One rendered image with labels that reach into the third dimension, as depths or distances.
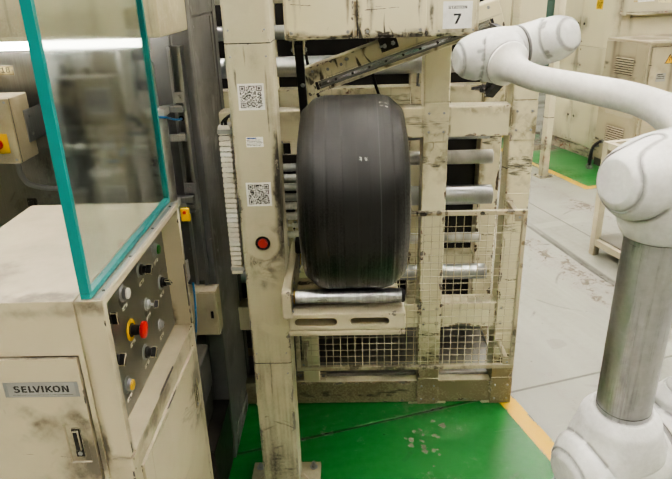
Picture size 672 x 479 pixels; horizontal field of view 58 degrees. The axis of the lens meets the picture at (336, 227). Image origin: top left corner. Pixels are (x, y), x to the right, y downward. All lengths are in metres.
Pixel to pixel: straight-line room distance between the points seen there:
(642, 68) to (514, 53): 4.87
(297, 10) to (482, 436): 1.86
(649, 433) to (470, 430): 1.56
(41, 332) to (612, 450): 1.10
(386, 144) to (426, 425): 1.52
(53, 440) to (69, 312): 0.31
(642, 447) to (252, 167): 1.20
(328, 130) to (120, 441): 0.91
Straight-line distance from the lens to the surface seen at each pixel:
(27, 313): 1.29
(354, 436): 2.76
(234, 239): 1.92
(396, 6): 2.00
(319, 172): 1.62
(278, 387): 2.16
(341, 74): 2.14
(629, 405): 1.29
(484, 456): 2.71
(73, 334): 1.27
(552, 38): 1.50
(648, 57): 6.23
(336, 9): 1.99
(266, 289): 1.97
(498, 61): 1.43
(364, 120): 1.70
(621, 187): 1.04
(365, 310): 1.89
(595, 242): 4.54
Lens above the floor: 1.80
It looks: 22 degrees down
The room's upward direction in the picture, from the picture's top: 2 degrees counter-clockwise
